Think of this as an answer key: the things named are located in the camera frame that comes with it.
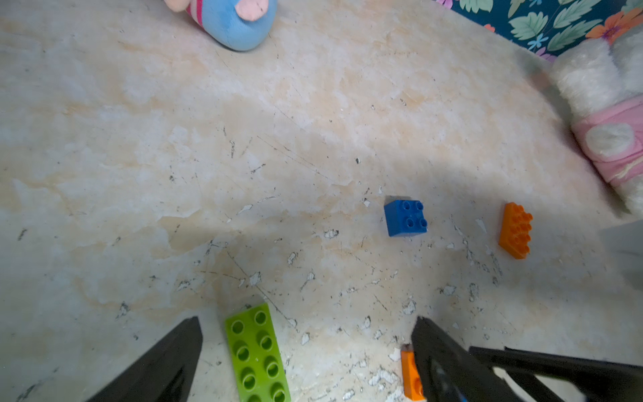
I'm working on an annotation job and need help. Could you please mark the orange lego brick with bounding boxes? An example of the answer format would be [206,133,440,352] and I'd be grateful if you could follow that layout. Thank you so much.
[400,350,426,401]
[498,202,533,260]

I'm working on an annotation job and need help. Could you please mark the white bunny plush toy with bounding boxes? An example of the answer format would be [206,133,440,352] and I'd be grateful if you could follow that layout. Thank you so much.
[549,25,642,218]

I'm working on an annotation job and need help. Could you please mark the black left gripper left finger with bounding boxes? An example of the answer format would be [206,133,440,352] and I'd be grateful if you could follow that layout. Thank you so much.
[90,317,203,402]

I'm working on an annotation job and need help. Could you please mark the pink pig plush toy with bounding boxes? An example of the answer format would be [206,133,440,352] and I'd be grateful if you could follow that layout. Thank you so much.
[164,0,278,52]

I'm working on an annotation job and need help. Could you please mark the blue square lego brick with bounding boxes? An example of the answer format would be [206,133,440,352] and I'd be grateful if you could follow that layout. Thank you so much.
[383,199,428,237]

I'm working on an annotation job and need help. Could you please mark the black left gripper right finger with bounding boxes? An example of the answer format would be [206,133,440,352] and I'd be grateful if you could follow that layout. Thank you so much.
[411,317,507,401]

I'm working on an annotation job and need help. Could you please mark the green lego brick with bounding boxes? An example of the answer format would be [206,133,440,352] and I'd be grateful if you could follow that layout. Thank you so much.
[224,303,291,402]

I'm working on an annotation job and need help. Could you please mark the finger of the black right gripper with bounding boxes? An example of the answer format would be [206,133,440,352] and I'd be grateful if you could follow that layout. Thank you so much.
[469,347,642,401]

